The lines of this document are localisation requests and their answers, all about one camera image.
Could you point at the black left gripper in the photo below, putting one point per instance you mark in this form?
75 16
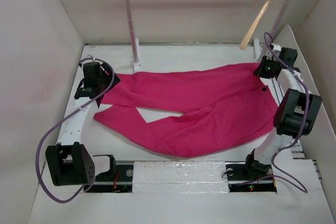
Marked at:
107 72

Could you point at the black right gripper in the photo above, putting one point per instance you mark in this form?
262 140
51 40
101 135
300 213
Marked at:
260 71

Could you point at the pink trousers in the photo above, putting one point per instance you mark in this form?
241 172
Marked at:
190 114

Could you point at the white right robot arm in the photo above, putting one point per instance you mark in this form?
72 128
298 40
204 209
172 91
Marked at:
255 169

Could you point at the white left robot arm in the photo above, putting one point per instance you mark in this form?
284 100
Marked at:
68 160

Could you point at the beige wooden hanger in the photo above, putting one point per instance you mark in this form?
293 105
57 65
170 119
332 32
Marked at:
245 41

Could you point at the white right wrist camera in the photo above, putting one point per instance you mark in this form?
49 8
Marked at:
272 50

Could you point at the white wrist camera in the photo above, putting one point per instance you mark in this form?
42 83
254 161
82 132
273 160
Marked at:
272 50
89 58

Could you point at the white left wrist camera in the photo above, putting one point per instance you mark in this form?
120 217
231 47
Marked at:
89 58

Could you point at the aluminium side rail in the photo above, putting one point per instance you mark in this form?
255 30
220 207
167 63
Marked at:
291 118

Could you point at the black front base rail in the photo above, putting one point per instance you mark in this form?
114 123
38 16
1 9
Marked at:
187 177

